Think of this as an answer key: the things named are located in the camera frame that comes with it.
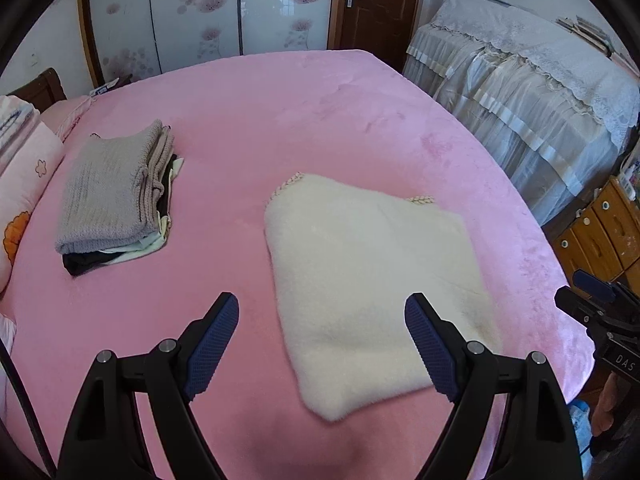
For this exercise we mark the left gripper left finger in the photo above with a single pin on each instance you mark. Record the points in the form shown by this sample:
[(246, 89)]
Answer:
[(104, 438)]

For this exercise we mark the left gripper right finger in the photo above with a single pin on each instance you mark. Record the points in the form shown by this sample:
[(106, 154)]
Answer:
[(536, 438)]

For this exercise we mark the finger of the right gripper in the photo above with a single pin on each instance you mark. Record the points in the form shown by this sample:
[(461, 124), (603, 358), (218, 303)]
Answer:
[(593, 288), (587, 311)]

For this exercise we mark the white fluffy cardigan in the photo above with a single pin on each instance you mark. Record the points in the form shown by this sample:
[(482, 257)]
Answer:
[(344, 262)]

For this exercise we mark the right hand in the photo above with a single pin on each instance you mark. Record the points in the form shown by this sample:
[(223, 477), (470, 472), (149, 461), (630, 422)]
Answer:
[(614, 391)]

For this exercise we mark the wooden drawer cabinet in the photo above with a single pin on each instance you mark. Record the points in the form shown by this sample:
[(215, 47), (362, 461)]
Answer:
[(604, 240)]

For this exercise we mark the white bottles on cabinet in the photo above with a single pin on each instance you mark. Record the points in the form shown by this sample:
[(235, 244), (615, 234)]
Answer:
[(629, 172)]

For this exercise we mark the black folded garment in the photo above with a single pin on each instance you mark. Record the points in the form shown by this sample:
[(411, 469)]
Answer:
[(78, 264)]

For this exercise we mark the lace covered furniture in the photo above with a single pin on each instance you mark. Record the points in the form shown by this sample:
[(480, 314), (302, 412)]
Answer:
[(553, 112)]

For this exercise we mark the grey knitted folded sweater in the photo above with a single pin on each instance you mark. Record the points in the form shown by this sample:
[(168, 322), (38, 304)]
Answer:
[(111, 193)]

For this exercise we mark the stack of books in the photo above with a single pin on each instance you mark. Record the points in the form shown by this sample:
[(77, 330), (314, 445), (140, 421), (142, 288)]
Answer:
[(589, 32)]

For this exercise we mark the folded pink quilt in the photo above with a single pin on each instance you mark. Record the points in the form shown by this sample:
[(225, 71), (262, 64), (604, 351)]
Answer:
[(30, 154)]

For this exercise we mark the pink bed blanket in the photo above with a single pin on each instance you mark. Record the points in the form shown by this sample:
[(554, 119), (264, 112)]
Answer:
[(243, 126)]

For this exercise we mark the dark wooden headboard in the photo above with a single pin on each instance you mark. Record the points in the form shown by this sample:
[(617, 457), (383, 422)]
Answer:
[(42, 92)]

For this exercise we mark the brown wooden door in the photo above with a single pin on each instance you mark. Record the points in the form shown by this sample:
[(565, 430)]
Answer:
[(381, 27)]

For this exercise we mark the floral sliding wardrobe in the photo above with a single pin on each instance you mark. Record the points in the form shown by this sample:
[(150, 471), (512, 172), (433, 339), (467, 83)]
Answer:
[(131, 40)]

